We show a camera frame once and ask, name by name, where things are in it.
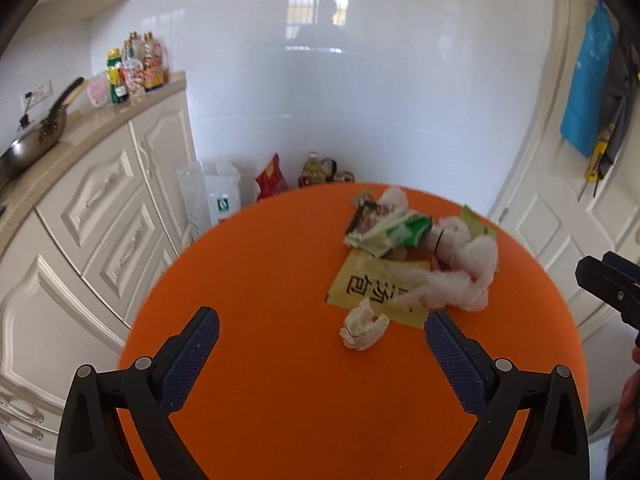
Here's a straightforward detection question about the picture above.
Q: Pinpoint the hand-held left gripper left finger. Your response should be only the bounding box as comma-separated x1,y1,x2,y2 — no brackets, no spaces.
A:
54,306,221,480

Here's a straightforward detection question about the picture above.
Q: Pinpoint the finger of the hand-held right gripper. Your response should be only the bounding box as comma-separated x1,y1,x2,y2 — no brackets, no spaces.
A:
602,252,640,281
575,256,640,326

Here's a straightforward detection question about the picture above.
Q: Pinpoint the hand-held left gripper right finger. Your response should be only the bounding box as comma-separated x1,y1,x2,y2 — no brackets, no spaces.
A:
424,310,591,480

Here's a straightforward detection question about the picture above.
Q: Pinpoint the green plastic wrapper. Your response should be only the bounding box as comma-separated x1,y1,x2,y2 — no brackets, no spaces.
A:
399,213,434,248

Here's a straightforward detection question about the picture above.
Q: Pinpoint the pale packet with red print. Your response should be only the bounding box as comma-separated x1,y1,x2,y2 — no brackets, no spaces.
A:
344,210,417,260

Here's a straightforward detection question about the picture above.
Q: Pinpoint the light green wrapper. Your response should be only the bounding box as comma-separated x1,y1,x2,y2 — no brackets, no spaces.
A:
460,204,497,237

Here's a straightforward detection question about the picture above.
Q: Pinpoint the long fluffy white tissue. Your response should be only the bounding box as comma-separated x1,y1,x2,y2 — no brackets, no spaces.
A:
389,215,501,314

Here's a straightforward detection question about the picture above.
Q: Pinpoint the yellow paper packet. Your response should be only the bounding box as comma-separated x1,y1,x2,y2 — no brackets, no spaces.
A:
326,251,432,329

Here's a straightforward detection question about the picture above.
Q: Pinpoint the white panel door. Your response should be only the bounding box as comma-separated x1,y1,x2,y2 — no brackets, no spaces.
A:
489,0,640,356

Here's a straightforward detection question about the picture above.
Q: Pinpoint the white plastic bag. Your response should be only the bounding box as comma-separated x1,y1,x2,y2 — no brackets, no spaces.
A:
177,160,242,242

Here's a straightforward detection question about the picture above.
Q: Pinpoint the white kitchen cabinet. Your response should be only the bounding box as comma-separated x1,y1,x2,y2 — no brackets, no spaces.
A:
0,70,199,461

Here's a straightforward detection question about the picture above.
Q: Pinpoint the blue apron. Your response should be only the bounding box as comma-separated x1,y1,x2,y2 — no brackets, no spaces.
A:
559,0,616,159

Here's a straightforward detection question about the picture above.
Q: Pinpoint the red snack bag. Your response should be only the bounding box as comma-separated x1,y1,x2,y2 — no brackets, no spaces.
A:
254,153,289,202

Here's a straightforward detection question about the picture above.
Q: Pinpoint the yellow cooking oil bottle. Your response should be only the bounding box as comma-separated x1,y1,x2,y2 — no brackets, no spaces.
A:
299,150,339,189

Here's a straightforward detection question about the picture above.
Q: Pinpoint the metal wok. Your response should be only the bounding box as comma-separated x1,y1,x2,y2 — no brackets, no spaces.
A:
0,76,86,181

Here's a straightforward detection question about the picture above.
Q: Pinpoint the pink plastic container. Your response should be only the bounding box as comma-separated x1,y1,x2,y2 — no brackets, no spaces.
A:
87,72,111,109

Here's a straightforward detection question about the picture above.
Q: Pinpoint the green yellow bottle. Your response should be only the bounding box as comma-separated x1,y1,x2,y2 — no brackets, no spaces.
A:
105,48,130,106

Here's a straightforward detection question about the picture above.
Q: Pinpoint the yellow black strap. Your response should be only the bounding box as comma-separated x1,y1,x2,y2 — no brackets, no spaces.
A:
584,122,616,184

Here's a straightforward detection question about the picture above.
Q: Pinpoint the white wall socket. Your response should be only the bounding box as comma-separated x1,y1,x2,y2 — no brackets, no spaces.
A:
20,79,53,111

